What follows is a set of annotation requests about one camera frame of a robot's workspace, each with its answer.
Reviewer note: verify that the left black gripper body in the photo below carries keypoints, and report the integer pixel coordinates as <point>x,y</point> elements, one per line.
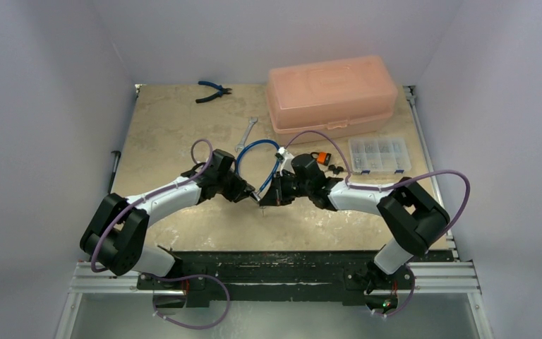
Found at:
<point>231,186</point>

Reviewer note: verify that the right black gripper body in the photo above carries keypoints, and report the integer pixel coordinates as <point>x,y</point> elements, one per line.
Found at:
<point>279,189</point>

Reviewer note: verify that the blue cable lock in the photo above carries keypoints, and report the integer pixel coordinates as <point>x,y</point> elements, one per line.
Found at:
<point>257,164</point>

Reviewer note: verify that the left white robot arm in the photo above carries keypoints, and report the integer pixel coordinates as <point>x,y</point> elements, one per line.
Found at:
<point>115,236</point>

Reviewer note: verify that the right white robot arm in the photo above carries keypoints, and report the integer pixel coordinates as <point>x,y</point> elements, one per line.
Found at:
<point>414,218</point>

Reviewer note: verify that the silver open end wrench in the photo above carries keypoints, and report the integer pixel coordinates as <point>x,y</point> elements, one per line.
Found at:
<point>242,143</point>

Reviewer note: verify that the orange black padlock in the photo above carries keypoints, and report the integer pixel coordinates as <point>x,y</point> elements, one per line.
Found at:
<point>322,158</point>

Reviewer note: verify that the black head padlock keys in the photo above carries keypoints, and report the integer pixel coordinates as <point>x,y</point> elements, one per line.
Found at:
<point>335,169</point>

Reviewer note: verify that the clear plastic screw organizer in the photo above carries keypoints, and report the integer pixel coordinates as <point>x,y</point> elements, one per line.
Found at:
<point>379,155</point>

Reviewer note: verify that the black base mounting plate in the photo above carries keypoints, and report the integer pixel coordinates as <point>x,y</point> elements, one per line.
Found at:
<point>278,276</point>

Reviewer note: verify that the pink translucent plastic toolbox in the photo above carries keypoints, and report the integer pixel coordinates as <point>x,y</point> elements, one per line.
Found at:
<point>339,98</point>

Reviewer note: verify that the black handle tool at edge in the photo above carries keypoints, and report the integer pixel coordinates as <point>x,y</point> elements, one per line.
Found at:
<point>117,156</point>

